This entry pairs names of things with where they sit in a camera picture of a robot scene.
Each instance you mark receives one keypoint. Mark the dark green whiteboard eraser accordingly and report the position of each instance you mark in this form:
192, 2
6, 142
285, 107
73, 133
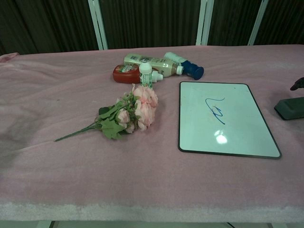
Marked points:
291, 109

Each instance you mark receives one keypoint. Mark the white and blue bottle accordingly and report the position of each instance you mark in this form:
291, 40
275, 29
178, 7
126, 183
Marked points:
192, 67

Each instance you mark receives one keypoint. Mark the pink artificial flower bouquet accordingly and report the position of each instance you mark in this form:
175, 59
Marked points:
145, 109

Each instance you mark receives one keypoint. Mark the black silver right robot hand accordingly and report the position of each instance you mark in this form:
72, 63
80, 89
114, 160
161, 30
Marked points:
299, 85

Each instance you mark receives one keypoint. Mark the pink velvet tablecloth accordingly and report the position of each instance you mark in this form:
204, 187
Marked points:
95, 178

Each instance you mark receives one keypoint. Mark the white frame post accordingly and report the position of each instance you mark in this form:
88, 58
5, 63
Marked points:
98, 23
260, 21
204, 21

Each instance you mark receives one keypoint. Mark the white board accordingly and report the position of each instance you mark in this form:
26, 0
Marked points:
237, 133

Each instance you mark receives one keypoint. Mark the beige milk tea bottle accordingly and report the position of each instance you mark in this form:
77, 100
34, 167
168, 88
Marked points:
159, 63

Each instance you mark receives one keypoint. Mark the small white yogurt bottle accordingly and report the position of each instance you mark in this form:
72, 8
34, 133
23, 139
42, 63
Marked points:
145, 74

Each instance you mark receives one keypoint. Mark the red ketchup bottle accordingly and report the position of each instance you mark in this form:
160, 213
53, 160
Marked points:
123, 74

